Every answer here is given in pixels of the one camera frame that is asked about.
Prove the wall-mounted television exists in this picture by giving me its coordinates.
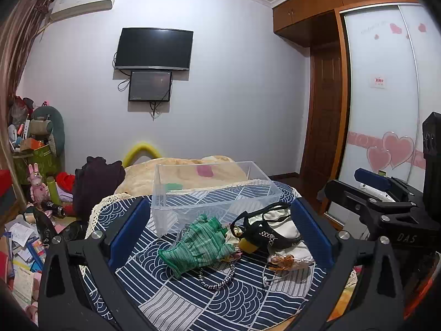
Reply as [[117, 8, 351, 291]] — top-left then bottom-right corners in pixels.
[[114, 27, 194, 72]]

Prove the grey-green plush toy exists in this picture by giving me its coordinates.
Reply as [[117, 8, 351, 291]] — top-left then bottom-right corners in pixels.
[[29, 106, 66, 156]]

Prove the green knitted glove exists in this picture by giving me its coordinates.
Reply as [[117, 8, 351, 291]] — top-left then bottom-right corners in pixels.
[[158, 214, 238, 279]]

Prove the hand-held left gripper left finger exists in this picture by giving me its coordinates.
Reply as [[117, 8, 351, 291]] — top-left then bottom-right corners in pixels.
[[38, 196, 153, 331]]

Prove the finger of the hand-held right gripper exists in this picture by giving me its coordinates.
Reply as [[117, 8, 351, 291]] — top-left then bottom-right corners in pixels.
[[323, 178, 425, 229], [354, 167, 410, 201]]

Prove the black flashlight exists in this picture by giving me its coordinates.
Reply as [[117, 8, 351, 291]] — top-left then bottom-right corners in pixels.
[[41, 200, 67, 219]]

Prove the red storage box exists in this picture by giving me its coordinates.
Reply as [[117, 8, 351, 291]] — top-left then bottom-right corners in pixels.
[[0, 170, 16, 215]]

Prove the white sliding wardrobe door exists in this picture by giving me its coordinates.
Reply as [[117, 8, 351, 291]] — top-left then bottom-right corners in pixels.
[[339, 3, 441, 221]]

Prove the green cardboard box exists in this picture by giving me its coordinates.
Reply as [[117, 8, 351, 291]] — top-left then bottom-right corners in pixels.
[[13, 144, 58, 184]]

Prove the brown wooden door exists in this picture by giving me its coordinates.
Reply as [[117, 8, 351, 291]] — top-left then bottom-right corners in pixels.
[[300, 43, 349, 214]]

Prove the small yellow item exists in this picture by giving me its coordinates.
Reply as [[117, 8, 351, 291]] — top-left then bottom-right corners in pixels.
[[239, 236, 257, 253]]

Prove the red cloth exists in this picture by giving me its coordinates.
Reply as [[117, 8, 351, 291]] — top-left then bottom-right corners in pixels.
[[56, 172, 76, 191]]

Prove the monitor cable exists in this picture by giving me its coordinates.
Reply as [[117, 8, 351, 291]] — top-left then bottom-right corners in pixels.
[[149, 101, 163, 122]]

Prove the small wall monitor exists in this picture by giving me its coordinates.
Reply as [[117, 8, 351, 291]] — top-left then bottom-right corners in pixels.
[[128, 70, 173, 103]]

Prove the yellow foam arch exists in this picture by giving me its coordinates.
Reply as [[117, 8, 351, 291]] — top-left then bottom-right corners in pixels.
[[123, 141, 162, 168]]

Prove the white cloth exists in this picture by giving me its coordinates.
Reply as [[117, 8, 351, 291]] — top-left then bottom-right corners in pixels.
[[262, 207, 315, 274]]

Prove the dark clothing pile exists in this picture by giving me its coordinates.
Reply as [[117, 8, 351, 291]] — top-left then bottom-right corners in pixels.
[[72, 156, 127, 222]]

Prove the light green cylinder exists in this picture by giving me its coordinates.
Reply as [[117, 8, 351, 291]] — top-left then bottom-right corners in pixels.
[[46, 177, 62, 205]]

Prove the navy wave-patterned quilt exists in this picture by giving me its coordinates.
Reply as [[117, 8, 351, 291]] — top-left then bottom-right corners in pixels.
[[79, 179, 356, 331]]

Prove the black and white braided cord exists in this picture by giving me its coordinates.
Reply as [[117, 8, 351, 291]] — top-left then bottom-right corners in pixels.
[[198, 261, 237, 289]]

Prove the black strap bag with chain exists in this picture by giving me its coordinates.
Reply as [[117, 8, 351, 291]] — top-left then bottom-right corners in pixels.
[[230, 203, 302, 249]]

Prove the white air conditioner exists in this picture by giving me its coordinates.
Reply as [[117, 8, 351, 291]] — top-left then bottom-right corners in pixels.
[[50, 0, 120, 22]]

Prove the brown curtain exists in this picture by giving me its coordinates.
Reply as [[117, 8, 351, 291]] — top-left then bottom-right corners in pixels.
[[0, 0, 55, 180]]

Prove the pile of papers and books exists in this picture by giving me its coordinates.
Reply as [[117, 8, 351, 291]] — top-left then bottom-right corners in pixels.
[[0, 210, 49, 319]]

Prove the beige blanket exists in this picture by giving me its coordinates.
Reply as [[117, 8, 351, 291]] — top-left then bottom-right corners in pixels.
[[115, 155, 249, 198]]

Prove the wooden overhead cabinet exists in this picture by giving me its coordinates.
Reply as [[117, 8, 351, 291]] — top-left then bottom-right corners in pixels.
[[272, 0, 420, 47]]

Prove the pink rabbit toy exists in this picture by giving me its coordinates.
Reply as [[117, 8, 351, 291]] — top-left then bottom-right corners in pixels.
[[28, 163, 47, 203]]

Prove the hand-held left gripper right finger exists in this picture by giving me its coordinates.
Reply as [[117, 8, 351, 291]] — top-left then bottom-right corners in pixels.
[[290, 196, 405, 331]]

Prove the clear plastic storage box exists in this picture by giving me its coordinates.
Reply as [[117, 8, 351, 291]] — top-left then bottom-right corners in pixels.
[[151, 161, 284, 238]]

